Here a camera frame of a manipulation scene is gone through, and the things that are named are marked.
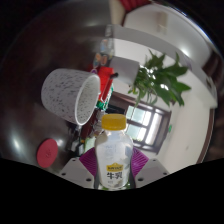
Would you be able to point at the brown glazed double door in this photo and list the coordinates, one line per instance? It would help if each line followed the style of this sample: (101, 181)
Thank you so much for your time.
(146, 126)

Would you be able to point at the flat round red coaster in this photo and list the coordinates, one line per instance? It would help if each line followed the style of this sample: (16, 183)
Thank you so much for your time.
(47, 153)

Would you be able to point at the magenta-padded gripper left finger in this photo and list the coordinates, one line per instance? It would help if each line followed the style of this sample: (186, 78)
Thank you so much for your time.
(76, 170)

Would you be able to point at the white speckled mug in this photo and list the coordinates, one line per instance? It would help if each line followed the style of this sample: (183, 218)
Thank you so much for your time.
(63, 93)

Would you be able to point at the red staircase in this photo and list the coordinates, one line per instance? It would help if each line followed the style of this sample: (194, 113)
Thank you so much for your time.
(133, 4)

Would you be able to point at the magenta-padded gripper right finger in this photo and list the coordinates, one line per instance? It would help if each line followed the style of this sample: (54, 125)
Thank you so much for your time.
(151, 170)

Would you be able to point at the green exit sign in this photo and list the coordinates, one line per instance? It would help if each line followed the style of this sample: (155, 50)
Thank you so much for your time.
(170, 128)

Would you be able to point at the dark red basket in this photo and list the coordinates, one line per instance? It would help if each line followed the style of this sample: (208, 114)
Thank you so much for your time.
(89, 125)

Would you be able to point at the white wall radiator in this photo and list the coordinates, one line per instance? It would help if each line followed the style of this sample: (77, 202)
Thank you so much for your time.
(162, 21)

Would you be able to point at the small potted green plant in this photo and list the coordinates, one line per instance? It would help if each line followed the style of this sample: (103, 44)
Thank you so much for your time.
(160, 83)

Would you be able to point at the yellow-capped clear milk bottle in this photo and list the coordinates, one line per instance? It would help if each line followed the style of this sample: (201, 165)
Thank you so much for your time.
(113, 156)

